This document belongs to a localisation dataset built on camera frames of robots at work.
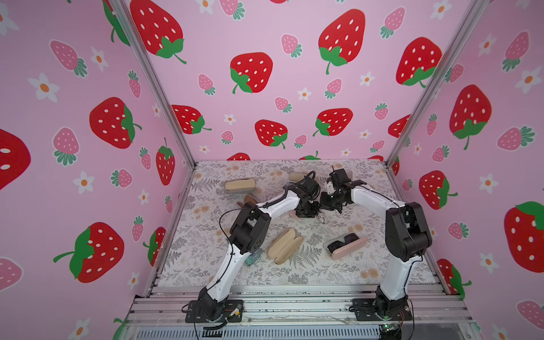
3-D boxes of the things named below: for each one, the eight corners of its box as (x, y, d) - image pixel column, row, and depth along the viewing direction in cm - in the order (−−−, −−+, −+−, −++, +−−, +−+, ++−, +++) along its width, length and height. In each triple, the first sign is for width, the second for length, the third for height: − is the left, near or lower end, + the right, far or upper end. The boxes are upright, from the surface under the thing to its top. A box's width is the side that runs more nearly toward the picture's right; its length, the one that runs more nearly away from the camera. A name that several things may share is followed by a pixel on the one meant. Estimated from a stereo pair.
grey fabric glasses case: (224, 197, 109) (222, 192, 106) (227, 182, 115) (225, 177, 112) (254, 196, 109) (253, 192, 106) (256, 182, 115) (255, 177, 112)
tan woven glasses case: (265, 253, 90) (265, 250, 87) (289, 230, 97) (289, 226, 94) (280, 268, 86) (280, 265, 83) (304, 242, 93) (304, 239, 90)
